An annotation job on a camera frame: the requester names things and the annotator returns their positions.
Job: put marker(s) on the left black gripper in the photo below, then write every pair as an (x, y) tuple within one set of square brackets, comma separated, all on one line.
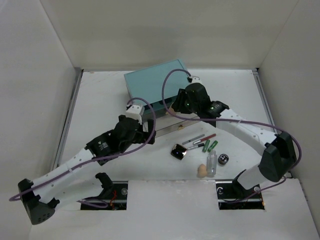
[(146, 131)]

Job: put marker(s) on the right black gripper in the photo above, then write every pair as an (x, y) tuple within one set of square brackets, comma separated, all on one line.
[(178, 105)]

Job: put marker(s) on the clear drawer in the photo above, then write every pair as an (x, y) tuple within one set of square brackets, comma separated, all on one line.
[(160, 111), (175, 127)]

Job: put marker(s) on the red lip pencil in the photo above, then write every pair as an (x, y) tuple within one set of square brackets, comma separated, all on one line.
[(204, 139)]

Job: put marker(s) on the grey patterned eyeliner pencil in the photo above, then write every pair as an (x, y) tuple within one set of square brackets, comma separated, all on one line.
[(193, 139)]

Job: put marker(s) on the green lipstick tube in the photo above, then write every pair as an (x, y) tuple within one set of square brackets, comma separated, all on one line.
[(212, 146)]

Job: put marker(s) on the black gold compact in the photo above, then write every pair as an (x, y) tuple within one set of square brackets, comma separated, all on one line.
[(178, 151)]

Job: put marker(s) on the round dark powder jar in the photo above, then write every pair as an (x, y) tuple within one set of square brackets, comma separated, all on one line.
[(223, 159)]

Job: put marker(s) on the clear plastic bottle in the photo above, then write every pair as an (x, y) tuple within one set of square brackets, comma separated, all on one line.
[(211, 164)]

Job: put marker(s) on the beige makeup sponge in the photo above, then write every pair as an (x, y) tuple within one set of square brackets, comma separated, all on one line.
[(202, 171)]

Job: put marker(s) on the black clear mascara tube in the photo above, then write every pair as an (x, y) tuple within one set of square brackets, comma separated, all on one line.
[(201, 145)]

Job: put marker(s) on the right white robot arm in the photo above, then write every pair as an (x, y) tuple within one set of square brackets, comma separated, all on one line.
[(276, 150)]

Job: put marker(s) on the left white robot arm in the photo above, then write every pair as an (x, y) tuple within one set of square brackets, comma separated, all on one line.
[(81, 177)]

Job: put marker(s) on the teal drawer box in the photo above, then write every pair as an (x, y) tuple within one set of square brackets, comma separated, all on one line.
[(147, 83)]

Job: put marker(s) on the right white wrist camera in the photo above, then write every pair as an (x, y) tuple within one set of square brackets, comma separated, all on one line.
[(194, 79)]

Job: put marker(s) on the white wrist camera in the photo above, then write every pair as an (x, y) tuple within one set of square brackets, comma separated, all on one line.
[(135, 112), (194, 79)]

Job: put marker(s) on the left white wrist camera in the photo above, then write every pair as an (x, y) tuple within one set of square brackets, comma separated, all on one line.
[(135, 112)]

